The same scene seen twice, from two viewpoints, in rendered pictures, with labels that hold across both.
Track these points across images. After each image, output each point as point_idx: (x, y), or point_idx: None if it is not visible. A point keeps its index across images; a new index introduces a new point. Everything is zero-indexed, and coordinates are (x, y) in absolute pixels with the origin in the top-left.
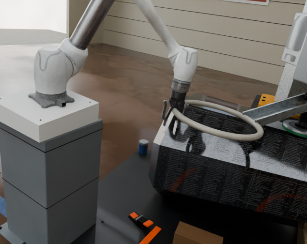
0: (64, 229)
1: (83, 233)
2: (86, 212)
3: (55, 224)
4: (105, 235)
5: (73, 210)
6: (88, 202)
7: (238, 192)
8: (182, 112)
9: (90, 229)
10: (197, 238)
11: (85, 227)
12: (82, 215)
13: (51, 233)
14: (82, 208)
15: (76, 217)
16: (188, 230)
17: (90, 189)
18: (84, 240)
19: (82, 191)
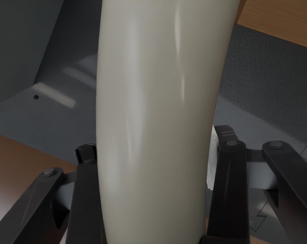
0: (19, 68)
1: (56, 21)
2: (35, 18)
3: None
4: (97, 19)
5: (7, 55)
6: (23, 14)
7: None
8: (306, 214)
9: (65, 8)
10: (289, 31)
11: (53, 16)
12: (31, 28)
13: (3, 98)
14: (21, 32)
15: (23, 44)
16: (272, 8)
17: (5, 10)
18: (65, 38)
19: None
